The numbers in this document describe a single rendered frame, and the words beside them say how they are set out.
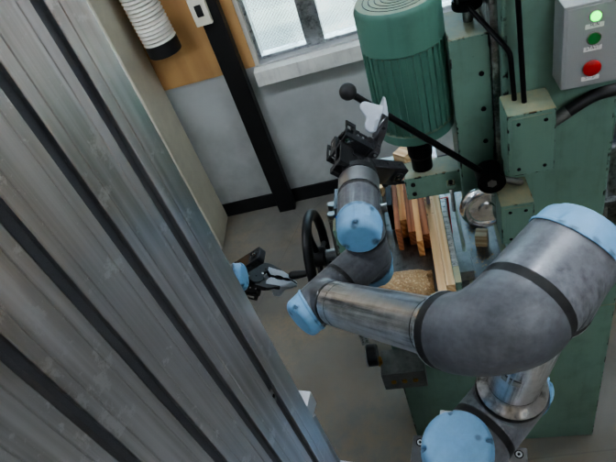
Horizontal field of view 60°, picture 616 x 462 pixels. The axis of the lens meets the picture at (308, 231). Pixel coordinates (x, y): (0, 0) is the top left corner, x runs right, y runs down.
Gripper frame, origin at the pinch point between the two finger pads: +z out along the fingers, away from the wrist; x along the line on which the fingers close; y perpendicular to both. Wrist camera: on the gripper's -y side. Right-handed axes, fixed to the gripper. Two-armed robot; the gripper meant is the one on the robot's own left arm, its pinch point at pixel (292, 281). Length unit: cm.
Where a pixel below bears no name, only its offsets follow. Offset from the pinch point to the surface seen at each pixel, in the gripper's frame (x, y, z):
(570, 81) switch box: 6, -78, 34
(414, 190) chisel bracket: -7.4, -35.5, 22.6
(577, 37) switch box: 7, -86, 31
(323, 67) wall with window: -137, 2, 4
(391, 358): 14.0, 7.0, 31.3
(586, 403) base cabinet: 11, 15, 98
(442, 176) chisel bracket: -7, -42, 27
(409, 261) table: 4.5, -22.1, 25.5
